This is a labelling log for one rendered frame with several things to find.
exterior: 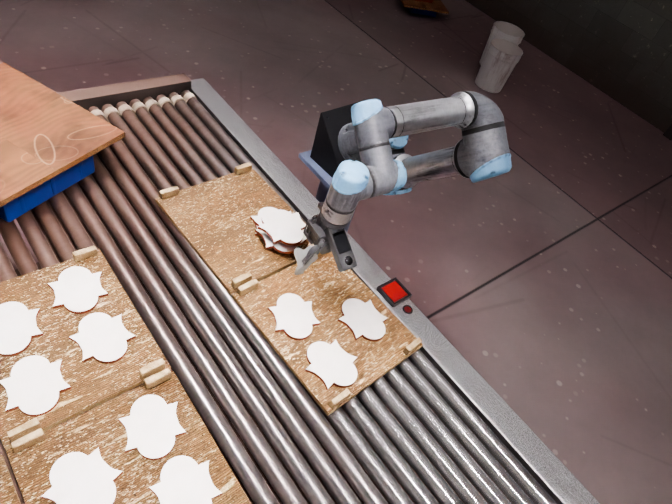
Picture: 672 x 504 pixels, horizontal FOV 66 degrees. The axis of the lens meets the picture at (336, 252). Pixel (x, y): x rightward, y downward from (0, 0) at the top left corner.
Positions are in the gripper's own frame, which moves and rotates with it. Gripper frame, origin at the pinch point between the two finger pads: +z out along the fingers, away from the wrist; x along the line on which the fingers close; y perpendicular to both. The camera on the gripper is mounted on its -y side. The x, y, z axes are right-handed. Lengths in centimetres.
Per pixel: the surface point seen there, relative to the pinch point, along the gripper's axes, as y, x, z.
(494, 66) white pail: 172, -318, 95
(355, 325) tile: -16.6, -3.2, 6.5
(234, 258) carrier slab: 17.8, 15.4, 10.5
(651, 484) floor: -115, -140, 94
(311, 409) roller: -30.6, 19.2, 8.0
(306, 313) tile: -7.6, 7.0, 7.2
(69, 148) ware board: 66, 44, 4
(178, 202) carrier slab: 44, 21, 13
